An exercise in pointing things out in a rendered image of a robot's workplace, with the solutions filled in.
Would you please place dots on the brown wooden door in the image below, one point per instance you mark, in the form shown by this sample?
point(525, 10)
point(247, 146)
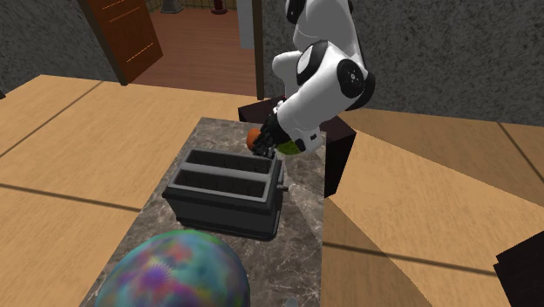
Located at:
point(125, 38)

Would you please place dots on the dark robot stand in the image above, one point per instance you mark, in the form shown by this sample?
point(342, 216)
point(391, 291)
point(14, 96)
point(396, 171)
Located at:
point(338, 157)

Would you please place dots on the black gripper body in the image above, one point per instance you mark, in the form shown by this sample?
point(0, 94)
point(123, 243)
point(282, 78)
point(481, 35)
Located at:
point(272, 132)

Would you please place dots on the green round fruit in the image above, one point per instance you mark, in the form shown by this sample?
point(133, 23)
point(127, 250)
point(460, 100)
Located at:
point(290, 148)

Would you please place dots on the multicoloured sphere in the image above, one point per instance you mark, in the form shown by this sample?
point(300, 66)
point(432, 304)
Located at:
point(174, 272)

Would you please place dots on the dark furniture block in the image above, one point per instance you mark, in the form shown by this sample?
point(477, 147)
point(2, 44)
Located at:
point(525, 272)

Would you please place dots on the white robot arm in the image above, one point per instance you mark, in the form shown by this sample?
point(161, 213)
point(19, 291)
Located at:
point(316, 93)

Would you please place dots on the orange round fruit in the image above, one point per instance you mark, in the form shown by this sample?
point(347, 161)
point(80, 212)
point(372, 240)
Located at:
point(253, 137)

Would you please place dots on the dark grey toaster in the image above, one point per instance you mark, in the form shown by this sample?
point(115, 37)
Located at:
point(225, 206)

